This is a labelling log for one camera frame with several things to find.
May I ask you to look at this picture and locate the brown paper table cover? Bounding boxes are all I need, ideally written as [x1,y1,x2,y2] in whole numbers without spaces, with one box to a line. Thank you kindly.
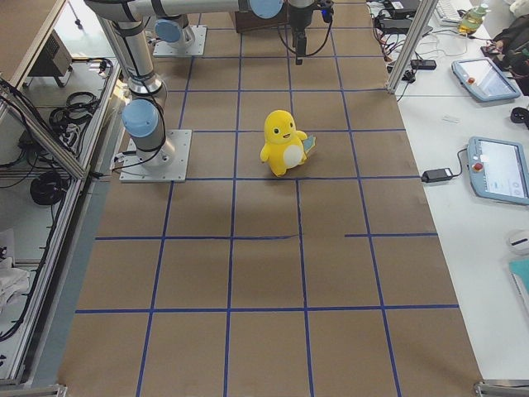
[58,1,480,396]

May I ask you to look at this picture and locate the blue teach pendant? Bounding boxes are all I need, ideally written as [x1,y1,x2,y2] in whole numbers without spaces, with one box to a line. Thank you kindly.
[451,58,521,102]
[467,136,528,206]

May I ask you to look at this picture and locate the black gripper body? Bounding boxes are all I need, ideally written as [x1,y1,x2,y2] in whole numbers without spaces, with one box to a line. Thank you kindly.
[287,0,334,49]

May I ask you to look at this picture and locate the black power adapter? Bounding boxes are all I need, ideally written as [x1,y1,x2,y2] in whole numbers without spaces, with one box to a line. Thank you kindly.
[421,167,455,184]

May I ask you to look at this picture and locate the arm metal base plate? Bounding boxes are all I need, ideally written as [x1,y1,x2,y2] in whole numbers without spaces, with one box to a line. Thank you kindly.
[153,25,207,58]
[119,129,192,183]

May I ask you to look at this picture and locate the white crumpled cloth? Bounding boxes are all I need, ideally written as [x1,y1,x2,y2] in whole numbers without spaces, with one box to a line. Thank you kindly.
[0,227,31,319]

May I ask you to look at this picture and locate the green drink bottle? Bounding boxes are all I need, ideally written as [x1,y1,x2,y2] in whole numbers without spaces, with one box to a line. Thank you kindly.
[457,3,489,36]

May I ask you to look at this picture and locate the far blue teach pendant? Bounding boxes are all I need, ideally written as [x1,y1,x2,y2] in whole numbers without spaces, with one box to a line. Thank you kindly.
[451,58,521,102]

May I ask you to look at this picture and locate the yellow plush dinosaur toy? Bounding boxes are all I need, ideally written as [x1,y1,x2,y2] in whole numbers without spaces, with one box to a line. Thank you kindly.
[260,110,316,177]

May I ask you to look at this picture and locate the near blue teach pendant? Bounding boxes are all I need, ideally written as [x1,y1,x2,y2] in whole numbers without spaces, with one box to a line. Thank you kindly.
[467,136,528,206]

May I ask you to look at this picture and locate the aluminium frame post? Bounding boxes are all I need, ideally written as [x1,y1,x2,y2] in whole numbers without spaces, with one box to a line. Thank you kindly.
[386,0,437,93]

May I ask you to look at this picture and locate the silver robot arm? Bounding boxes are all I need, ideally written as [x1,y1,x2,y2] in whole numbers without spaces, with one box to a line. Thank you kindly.
[86,1,334,181]
[155,14,195,50]

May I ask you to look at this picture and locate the coiled black cables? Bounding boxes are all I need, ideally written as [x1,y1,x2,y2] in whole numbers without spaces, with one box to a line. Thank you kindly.
[48,91,102,132]

